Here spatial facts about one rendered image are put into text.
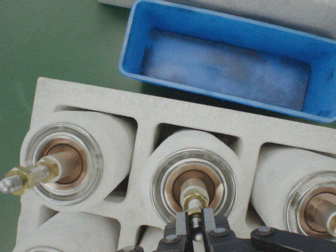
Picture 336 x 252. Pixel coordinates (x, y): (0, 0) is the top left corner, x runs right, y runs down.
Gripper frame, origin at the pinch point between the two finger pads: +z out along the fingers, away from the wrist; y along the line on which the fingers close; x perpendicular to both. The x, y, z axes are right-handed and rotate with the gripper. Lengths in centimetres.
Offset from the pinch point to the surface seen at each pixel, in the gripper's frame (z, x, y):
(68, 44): 35.5, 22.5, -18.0
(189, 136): 11.0, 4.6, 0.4
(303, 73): 35.1, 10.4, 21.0
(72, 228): 13.5, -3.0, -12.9
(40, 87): 17.5, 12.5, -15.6
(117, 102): 17.5, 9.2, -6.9
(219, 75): 35.1, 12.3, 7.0
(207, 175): 10.4, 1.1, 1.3
